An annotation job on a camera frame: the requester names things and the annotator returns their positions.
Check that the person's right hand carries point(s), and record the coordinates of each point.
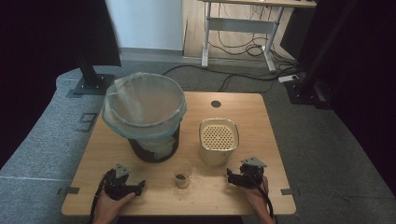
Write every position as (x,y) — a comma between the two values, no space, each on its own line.
(257,197)

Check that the black curtain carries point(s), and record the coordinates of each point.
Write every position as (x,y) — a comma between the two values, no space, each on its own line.
(46,46)
(367,77)

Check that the black stand base left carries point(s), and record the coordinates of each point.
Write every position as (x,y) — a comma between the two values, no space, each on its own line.
(91,77)

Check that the grey tape strip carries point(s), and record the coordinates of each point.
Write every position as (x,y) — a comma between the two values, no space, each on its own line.
(287,191)
(70,190)

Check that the black metal stand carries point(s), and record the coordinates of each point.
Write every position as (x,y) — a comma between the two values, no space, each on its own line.
(308,84)

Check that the black tape floor marks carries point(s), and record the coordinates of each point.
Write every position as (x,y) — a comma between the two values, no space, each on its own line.
(87,121)

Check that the translucent plastic bin bag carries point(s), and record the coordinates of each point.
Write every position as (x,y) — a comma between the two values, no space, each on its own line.
(143,105)

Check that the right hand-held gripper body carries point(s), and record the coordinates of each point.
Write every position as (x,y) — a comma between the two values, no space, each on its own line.
(252,174)

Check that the small glass cup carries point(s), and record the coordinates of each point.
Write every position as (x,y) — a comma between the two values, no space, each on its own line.
(182,177)

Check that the cream perforated container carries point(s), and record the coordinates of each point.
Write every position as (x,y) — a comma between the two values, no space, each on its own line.
(218,140)

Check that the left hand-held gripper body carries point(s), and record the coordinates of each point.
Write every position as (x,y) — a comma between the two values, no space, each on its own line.
(115,186)

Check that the person's left hand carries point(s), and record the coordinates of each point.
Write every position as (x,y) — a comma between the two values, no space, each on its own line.
(109,207)

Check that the white desk frame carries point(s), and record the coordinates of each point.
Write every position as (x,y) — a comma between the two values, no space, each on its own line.
(239,25)

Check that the black mesh trash bin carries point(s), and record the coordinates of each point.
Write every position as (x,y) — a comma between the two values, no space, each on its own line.
(155,149)

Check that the white power strip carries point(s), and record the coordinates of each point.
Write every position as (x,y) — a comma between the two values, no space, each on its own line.
(288,78)

